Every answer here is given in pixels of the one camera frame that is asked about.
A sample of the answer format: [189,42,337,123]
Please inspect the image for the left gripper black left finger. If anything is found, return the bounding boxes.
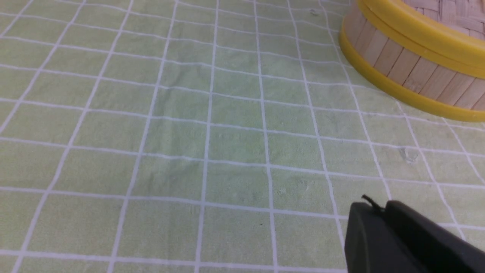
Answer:
[344,202,428,273]

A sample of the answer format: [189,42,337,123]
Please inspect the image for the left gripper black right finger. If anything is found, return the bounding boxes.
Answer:
[384,201,485,273]

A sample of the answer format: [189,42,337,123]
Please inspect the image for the bamboo steamer with yellow rims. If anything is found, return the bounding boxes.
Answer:
[339,0,485,122]

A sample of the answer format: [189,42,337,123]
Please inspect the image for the green checked tablecloth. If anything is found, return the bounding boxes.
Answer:
[0,0,484,273]

